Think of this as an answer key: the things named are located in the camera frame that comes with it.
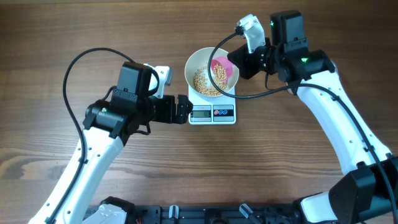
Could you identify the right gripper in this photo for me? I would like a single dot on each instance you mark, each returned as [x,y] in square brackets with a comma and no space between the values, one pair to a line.
[242,60]

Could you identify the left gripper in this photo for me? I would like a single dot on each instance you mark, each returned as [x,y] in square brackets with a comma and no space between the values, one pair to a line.
[182,114]

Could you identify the pink plastic scoop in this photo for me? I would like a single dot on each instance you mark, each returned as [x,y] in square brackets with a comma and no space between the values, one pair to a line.
[227,67]

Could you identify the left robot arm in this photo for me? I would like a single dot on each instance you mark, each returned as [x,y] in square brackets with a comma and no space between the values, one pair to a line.
[136,100]

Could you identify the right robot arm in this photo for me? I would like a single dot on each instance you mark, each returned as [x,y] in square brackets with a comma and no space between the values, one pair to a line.
[368,188]

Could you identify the soybeans in white bowl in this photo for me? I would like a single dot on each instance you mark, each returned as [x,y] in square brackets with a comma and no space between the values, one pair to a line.
[202,83]

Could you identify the white bowl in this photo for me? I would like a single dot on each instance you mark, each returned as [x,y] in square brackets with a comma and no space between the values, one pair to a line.
[199,59]

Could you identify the white digital kitchen scale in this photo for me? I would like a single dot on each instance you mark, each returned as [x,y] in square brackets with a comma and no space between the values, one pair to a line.
[208,110]

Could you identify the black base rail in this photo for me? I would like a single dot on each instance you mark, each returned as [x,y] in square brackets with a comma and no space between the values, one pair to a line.
[268,214]

